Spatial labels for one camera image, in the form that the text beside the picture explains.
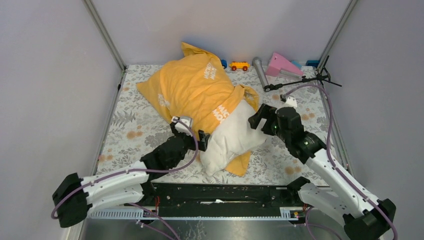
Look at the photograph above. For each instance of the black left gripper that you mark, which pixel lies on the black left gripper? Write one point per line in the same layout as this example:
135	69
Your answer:
201	143

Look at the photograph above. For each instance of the blue block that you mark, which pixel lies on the blue block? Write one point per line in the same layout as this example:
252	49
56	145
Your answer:
312	63

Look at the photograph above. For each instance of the yellow toy car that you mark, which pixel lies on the yellow toy car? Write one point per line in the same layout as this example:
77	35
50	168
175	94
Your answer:
244	66

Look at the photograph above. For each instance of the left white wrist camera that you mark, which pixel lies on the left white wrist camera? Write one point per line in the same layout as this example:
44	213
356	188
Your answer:
181	125

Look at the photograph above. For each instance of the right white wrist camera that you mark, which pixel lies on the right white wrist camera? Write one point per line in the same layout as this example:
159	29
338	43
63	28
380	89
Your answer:
288	101

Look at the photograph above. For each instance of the yellow and blue pillowcase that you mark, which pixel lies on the yellow and blue pillowcase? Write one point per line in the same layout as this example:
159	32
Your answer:
198	87

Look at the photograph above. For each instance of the black mini tripod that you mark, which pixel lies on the black mini tripod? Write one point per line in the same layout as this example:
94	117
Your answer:
322	75

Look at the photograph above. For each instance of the floral table mat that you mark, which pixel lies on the floral table mat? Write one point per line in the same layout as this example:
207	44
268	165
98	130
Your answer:
136	129

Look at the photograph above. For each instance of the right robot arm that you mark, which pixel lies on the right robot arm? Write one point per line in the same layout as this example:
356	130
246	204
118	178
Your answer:
361	213

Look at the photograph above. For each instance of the teal block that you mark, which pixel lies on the teal block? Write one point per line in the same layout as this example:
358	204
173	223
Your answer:
296	63

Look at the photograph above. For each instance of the blue toy car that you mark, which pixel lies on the blue toy car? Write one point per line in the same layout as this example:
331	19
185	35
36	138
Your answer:
224	63

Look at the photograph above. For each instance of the pink wedge block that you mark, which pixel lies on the pink wedge block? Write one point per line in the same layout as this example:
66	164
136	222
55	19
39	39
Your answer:
279	66

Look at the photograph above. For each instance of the white pillow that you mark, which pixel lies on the white pillow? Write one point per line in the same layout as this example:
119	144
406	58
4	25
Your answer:
230	146

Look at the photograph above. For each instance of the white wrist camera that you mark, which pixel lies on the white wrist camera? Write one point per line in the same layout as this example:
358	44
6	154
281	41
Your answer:
288	101
181	125

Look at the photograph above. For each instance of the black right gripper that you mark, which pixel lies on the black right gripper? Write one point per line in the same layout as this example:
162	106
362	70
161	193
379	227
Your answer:
266	111

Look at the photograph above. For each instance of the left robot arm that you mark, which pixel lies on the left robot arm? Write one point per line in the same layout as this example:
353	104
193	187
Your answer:
78	197

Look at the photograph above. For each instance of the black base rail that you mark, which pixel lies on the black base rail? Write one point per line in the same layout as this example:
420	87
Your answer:
190	200

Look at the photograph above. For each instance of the grey metal cylinder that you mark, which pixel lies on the grey metal cylinder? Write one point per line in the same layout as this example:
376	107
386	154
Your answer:
257	64

